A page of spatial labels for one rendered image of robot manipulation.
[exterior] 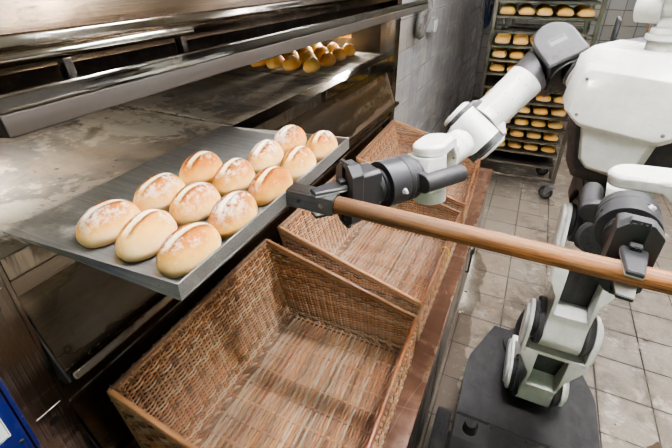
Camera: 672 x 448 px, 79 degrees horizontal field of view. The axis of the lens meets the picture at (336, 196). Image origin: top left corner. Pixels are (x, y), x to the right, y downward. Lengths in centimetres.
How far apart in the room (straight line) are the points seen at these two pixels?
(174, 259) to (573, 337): 110
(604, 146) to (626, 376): 143
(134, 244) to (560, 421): 154
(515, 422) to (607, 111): 112
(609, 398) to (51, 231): 204
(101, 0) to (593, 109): 95
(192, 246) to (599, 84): 85
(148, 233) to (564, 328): 110
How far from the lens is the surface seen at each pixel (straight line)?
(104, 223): 68
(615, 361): 235
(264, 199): 71
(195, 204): 68
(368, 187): 71
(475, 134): 102
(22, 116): 56
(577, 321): 132
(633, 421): 216
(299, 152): 80
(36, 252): 78
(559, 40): 114
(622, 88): 102
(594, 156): 107
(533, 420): 176
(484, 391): 177
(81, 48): 64
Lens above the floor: 154
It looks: 29 degrees down
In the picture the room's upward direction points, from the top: straight up
